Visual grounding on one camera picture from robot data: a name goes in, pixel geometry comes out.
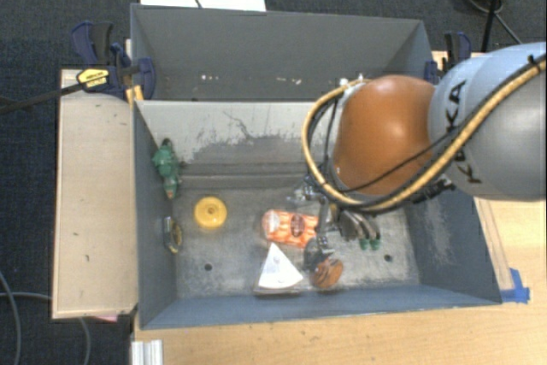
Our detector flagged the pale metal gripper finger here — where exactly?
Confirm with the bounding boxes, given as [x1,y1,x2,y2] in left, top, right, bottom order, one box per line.
[315,247,338,271]
[303,238,331,267]

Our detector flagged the brown toy football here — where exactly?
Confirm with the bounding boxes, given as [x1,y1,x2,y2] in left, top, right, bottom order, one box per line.
[309,258,344,290]

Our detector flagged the orange snack packet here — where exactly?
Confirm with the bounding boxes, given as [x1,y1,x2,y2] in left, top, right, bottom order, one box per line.
[261,209,321,249]

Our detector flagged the white wedge in clear box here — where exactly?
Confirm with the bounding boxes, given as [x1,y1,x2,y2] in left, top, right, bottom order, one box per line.
[253,242,306,297]

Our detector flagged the grey metal bin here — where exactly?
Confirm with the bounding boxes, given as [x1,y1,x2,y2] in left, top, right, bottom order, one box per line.
[129,3,503,331]

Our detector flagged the green toy animal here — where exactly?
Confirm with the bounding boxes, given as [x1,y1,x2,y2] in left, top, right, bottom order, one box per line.
[151,138,185,200]

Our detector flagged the pale wood board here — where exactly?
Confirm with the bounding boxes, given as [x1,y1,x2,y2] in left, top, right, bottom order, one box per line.
[51,68,140,320]

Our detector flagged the black cylinder on white bracket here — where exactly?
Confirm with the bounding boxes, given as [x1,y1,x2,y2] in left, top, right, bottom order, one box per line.
[420,179,455,202]

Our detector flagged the yellow ring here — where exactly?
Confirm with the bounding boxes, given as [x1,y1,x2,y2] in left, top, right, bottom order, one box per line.
[193,196,228,231]

